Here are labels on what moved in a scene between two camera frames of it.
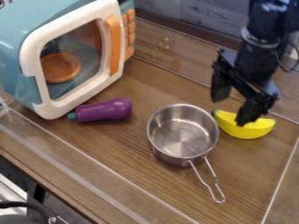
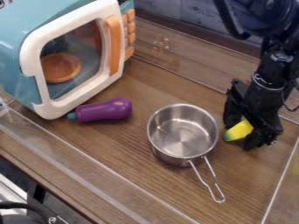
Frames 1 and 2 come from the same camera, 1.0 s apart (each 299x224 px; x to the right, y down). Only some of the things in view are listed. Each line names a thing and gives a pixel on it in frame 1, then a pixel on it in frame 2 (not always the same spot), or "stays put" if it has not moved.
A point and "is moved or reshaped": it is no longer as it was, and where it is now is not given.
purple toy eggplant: (116, 109) stays put
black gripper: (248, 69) -> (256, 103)
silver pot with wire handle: (183, 134) stays put
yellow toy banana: (251, 130) is moved or reshaped
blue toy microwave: (63, 49) stays put
